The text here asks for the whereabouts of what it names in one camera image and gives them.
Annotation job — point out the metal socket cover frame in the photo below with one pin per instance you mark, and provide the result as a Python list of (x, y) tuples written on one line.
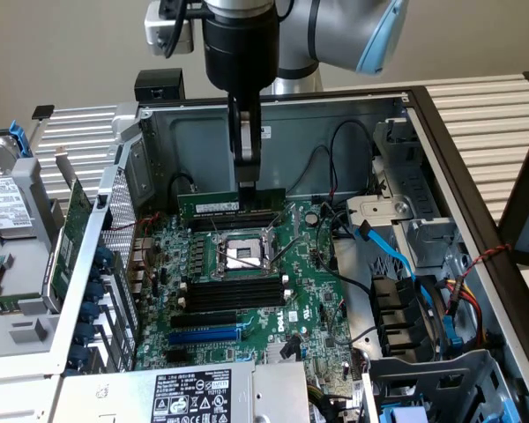
[(295, 224)]

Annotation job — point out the thin metal locking lever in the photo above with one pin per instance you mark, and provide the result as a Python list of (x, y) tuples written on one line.
[(214, 227), (291, 252), (240, 258)]

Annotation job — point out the long blue expansion slot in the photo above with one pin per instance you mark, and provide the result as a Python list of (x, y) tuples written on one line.
[(203, 337)]

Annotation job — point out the green Dell motherboard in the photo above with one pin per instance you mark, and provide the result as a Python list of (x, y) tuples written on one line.
[(308, 282)]

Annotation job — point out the black plug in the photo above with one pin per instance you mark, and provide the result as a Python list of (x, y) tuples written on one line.
[(291, 346)]

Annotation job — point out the short black expansion slot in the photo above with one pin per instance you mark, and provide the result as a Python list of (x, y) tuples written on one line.
[(176, 357)]

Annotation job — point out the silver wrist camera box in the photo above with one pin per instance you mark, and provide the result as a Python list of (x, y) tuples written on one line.
[(154, 31)]

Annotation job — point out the grey parts rack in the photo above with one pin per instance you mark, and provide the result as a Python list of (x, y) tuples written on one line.
[(26, 194)]

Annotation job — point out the open black silver PC case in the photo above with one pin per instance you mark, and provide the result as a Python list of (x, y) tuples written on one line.
[(291, 119)]

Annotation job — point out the silver drive latch bracket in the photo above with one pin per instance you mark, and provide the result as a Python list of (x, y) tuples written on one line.
[(379, 209)]

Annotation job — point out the silver hard disk white label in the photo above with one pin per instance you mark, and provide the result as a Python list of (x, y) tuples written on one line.
[(4, 200)]

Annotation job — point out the blue disk carrier rail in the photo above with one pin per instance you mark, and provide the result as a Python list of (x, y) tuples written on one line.
[(20, 138)]

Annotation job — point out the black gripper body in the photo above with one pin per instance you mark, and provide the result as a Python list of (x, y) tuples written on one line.
[(240, 48)]

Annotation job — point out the silver CPU socket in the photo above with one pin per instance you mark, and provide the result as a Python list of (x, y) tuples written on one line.
[(247, 249)]

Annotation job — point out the blue plastic fan clip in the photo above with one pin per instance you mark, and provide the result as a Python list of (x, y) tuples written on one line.
[(453, 339)]

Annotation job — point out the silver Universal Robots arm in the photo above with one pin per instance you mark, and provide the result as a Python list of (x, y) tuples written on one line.
[(335, 35)]

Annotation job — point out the grey metal disk bay cage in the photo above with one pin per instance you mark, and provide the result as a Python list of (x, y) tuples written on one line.
[(445, 374)]

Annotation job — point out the green RAM stick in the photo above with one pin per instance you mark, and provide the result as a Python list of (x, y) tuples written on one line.
[(273, 198), (9, 303)]

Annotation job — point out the silver power supply unit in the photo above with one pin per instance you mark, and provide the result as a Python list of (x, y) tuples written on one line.
[(114, 396)]

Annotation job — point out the black fan shroud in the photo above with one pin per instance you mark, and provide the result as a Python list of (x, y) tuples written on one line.
[(392, 308)]

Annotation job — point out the blue plastic tab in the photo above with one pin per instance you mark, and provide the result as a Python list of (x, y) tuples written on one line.
[(509, 412)]

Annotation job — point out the silver metal disk bay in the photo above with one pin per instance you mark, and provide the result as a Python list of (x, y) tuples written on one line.
[(416, 185)]

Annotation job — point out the round coin battery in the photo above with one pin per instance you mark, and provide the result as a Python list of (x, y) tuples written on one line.
[(310, 217)]

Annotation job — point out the silver rear port block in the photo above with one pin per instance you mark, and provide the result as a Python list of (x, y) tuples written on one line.
[(141, 247)]

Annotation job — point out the black box with port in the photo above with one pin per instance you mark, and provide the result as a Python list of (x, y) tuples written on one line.
[(158, 81)]

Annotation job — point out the long black expansion slot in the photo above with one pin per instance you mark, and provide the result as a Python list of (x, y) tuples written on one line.
[(203, 319)]

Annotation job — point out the silver chipset heat sink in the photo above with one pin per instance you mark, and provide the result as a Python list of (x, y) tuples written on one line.
[(273, 352)]

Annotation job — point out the green graphics card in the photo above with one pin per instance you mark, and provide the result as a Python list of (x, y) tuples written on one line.
[(77, 210)]

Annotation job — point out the blue card retention clip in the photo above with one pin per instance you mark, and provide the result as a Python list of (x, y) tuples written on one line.
[(89, 311), (84, 331), (94, 291), (78, 354), (103, 256)]

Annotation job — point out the white case sticker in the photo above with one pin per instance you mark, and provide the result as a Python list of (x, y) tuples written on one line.
[(267, 132)]

